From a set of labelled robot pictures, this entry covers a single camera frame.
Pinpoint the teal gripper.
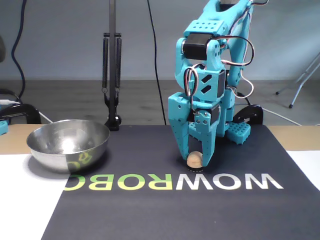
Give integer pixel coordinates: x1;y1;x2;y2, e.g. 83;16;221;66
167;91;223;168

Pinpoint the wooden ball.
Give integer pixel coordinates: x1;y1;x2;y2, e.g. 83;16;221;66
186;150;204;174

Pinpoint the metal bowl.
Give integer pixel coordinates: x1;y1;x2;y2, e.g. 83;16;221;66
26;119;111;175

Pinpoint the black table clamp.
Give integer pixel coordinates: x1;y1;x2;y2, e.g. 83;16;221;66
234;104;265;126
0;103;42;125

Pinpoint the black WOWROBO mat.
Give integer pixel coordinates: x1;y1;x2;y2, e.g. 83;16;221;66
40;124;320;240

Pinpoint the white folding stand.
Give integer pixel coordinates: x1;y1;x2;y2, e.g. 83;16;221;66
274;51;320;109

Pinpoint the teal plastic block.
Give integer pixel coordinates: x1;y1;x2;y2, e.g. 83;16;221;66
0;119;10;136

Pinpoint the black chair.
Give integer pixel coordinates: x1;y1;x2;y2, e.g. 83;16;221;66
0;34;13;74

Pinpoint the tricolour gripper servo cable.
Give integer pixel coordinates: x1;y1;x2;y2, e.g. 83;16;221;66
183;66;201;111

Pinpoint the black power cable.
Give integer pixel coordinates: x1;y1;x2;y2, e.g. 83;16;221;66
236;91;251;106

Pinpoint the tricolour shoulder servo cable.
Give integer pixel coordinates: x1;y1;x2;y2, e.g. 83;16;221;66
232;72;255;100

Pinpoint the black hanging cable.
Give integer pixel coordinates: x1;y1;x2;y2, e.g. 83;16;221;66
146;0;168;126

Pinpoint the white cable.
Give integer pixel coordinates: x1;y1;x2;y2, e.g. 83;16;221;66
262;107;302;126
0;99;54;124

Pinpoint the tricolour wrist servo cable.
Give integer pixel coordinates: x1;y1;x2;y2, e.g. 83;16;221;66
209;35;256;68

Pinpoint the black camera stand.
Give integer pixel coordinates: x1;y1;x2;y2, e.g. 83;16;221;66
101;0;123;132

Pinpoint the blue hanging cable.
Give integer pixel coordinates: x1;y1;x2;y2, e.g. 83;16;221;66
11;0;28;103

